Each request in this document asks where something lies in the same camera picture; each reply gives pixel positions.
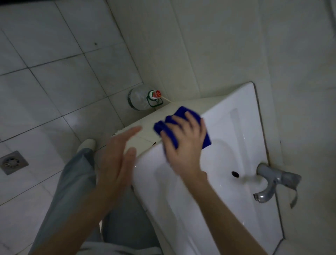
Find person's left hand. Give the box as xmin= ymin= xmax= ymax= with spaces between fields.
xmin=96 ymin=126 xmax=143 ymax=211

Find chrome faucet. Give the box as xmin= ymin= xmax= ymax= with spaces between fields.
xmin=253 ymin=163 xmax=302 ymax=209

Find white shoe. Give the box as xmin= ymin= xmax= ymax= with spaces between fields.
xmin=76 ymin=138 xmax=97 ymax=154

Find person's right forearm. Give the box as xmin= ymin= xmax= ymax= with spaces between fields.
xmin=183 ymin=172 xmax=268 ymax=255

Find metal floor drain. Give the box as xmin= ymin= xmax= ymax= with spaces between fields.
xmin=0 ymin=150 xmax=29 ymax=176

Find person's right hand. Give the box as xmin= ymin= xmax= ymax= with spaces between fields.
xmin=160 ymin=111 xmax=208 ymax=182

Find clear jug with red cap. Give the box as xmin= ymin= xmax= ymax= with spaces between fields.
xmin=128 ymin=84 xmax=173 ymax=111

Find grey trousers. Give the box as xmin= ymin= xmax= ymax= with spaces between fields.
xmin=29 ymin=147 xmax=163 ymax=255

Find white ceramic sink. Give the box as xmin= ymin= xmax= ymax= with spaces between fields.
xmin=131 ymin=82 xmax=285 ymax=255

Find small blue cleaning cloth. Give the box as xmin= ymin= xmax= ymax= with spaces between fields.
xmin=153 ymin=106 xmax=212 ymax=150

